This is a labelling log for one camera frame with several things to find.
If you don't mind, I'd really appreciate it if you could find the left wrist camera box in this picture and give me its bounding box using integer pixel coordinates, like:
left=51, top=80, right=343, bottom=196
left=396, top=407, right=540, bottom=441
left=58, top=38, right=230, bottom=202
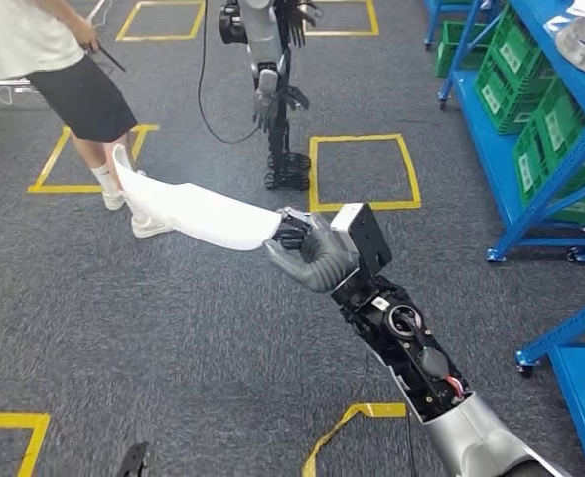
left=115, top=440, right=152, bottom=477

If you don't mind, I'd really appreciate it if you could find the pale plastic sheet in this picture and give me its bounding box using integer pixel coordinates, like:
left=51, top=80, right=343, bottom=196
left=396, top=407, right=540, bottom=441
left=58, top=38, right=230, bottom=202
left=544, top=0, right=585, bottom=36

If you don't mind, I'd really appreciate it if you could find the person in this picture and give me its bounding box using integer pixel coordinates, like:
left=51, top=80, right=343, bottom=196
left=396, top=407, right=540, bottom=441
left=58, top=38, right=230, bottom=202
left=0, top=0, right=174, bottom=239

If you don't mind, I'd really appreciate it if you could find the humanoid robot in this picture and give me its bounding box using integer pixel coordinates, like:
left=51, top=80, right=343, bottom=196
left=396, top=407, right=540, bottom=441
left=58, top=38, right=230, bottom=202
left=218, top=0, right=325, bottom=192

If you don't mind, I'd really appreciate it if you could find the black hanging cable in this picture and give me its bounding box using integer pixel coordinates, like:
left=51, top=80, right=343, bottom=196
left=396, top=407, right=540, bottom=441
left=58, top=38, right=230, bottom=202
left=197, top=0, right=268, bottom=146

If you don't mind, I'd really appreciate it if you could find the thin black stick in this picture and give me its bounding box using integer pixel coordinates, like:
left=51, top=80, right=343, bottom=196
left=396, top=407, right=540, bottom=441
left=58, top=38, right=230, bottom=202
left=94, top=40, right=128, bottom=74

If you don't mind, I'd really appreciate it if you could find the crinkled yellow floor tape square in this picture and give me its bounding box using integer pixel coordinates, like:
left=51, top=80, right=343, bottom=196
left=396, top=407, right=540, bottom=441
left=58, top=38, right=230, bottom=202
left=300, top=402, right=409, bottom=477

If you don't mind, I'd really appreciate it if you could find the white plastic body part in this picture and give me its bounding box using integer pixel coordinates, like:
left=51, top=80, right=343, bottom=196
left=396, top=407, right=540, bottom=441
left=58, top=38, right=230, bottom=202
left=112, top=143, right=283, bottom=252

